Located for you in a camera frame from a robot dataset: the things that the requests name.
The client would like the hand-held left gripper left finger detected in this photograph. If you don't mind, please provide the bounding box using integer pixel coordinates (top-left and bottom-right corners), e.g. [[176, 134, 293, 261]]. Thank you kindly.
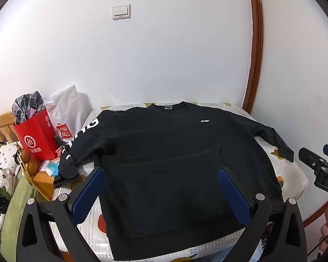
[[16, 166, 107, 262]]

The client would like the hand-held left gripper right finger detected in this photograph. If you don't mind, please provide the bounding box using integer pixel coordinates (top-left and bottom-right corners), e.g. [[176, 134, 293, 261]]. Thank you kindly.
[[217, 166, 309, 262]]

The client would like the black sweatshirt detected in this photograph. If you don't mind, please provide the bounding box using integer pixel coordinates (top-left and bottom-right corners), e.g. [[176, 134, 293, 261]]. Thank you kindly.
[[53, 102, 295, 261]]

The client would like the fruit print tablecloth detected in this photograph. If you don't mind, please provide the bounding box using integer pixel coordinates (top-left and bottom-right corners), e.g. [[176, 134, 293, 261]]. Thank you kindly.
[[51, 102, 309, 262]]

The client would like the brown wooden skirting strip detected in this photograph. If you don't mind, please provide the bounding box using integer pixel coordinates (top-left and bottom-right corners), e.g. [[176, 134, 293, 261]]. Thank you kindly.
[[303, 196, 328, 228]]

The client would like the white teal packet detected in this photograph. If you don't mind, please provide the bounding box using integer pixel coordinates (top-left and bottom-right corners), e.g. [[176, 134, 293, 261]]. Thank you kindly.
[[45, 160, 61, 176]]

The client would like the wooden nightstand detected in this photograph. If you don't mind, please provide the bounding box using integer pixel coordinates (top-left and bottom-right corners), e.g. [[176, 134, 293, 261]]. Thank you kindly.
[[33, 164, 61, 200]]

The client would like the yellow basket rim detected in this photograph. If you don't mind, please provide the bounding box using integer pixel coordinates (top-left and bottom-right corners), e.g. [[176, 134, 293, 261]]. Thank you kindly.
[[19, 164, 35, 190]]

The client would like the green blanket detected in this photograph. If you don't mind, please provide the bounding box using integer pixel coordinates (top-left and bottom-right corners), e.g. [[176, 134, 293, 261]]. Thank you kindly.
[[0, 169, 36, 252]]

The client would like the red paper bag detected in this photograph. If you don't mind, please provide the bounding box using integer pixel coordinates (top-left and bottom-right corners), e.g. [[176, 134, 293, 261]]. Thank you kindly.
[[12, 108, 59, 161]]

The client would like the white plastic shopping bag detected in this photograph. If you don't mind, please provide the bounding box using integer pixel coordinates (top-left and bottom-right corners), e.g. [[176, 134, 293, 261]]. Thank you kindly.
[[45, 85, 80, 148]]

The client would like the white floral cloth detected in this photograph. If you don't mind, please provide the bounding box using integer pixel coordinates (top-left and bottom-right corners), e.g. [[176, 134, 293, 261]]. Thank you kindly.
[[0, 141, 24, 241]]

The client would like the grey plaid cloth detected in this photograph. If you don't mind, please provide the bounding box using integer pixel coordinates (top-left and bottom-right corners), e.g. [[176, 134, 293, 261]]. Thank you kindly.
[[12, 91, 45, 124]]

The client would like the wooden headboard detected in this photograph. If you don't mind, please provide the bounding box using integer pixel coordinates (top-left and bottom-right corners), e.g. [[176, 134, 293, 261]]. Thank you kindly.
[[0, 111, 25, 148]]

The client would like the thin black cable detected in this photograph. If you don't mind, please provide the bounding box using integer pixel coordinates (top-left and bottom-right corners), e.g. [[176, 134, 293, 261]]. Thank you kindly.
[[309, 224, 328, 262]]

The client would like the brown wooden door frame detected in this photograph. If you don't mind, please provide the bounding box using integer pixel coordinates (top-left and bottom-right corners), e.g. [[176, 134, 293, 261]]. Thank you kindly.
[[242, 0, 264, 115]]

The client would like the white wall light switch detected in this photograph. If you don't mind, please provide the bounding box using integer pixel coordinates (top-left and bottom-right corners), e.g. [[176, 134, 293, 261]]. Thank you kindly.
[[112, 4, 132, 21]]

